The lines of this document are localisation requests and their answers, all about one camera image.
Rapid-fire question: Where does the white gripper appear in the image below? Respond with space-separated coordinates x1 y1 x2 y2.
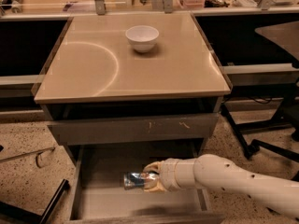
143 159 181 192

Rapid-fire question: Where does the silver blue redbull can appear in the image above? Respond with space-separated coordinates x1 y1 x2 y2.
122 171 161 190

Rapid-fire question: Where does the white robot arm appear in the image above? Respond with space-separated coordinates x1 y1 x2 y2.
143 154 299 219

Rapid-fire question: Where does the closed top drawer front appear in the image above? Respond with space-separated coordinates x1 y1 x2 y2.
49 113 218 146

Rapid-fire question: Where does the open middle drawer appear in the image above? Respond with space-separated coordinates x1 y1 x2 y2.
67 141 224 224

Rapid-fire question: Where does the grey drawer cabinet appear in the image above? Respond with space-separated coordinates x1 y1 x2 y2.
35 12 231 161

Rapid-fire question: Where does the white ceramic bowl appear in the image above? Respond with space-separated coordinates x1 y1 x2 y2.
125 25 160 53

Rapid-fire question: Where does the black bar on floor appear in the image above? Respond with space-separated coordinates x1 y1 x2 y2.
0 179 69 224

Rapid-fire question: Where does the grey cable on floor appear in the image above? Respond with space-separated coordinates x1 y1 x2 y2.
0 146 56 169

